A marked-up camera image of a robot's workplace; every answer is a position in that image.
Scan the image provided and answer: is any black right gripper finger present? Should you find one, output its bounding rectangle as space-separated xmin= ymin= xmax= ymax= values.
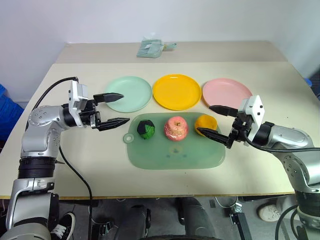
xmin=196 ymin=127 xmax=234 ymax=148
xmin=208 ymin=105 xmax=239 ymax=118

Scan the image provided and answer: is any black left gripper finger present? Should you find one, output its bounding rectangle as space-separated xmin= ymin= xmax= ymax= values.
xmin=95 ymin=117 xmax=131 ymax=132
xmin=93 ymin=92 xmax=125 ymax=105

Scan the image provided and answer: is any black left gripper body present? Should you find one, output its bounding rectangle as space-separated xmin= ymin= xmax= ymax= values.
xmin=79 ymin=99 xmax=103 ymax=130

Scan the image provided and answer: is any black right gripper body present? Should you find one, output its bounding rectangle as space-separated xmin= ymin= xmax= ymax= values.
xmin=227 ymin=111 xmax=256 ymax=149

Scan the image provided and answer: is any orange fruit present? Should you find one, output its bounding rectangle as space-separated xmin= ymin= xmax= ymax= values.
xmin=194 ymin=114 xmax=218 ymax=137

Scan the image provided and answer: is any pink plate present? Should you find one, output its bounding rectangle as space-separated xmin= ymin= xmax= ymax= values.
xmin=202 ymin=78 xmax=253 ymax=109

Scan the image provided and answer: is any mint green plate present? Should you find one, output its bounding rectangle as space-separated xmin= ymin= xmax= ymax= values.
xmin=104 ymin=75 xmax=153 ymax=113

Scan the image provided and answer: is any green and black fruit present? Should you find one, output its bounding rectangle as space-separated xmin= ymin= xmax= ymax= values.
xmin=136 ymin=119 xmax=156 ymax=140

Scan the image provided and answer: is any yellow plate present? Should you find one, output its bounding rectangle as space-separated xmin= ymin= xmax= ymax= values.
xmin=152 ymin=73 xmax=202 ymax=111

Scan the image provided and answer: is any red apple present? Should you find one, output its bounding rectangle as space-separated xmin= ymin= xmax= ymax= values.
xmin=163 ymin=116 xmax=189 ymax=142

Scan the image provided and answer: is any translucent green cutting board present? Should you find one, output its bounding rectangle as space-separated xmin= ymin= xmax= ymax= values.
xmin=123 ymin=111 xmax=226 ymax=171

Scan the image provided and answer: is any green packet in plastic wrap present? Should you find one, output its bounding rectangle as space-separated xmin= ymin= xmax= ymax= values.
xmin=135 ymin=36 xmax=165 ymax=60

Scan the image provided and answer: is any dark rounded shape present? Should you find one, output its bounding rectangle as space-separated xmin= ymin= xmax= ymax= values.
xmin=177 ymin=196 xmax=225 ymax=240

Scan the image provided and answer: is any white shoe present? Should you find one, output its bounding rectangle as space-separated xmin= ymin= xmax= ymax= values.
xmin=257 ymin=201 xmax=283 ymax=222

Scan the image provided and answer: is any black and white sneaker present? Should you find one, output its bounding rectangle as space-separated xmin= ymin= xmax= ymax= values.
xmin=50 ymin=212 xmax=77 ymax=240

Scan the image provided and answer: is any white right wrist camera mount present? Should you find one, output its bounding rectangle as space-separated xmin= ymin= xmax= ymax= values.
xmin=237 ymin=94 xmax=265 ymax=141

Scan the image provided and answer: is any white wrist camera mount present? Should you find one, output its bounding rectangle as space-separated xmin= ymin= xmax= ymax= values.
xmin=66 ymin=78 xmax=89 ymax=127
xmin=237 ymin=94 xmax=265 ymax=141

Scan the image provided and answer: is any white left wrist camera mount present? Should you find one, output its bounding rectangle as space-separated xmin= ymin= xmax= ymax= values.
xmin=66 ymin=78 xmax=89 ymax=127

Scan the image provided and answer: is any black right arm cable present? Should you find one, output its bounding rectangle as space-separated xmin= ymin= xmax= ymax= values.
xmin=241 ymin=122 xmax=320 ymax=153

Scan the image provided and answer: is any white floor cable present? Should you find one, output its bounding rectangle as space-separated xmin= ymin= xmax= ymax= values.
xmin=214 ymin=196 xmax=240 ymax=209

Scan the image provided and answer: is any black metal table bracket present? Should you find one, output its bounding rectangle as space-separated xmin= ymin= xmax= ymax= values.
xmin=229 ymin=199 xmax=252 ymax=240

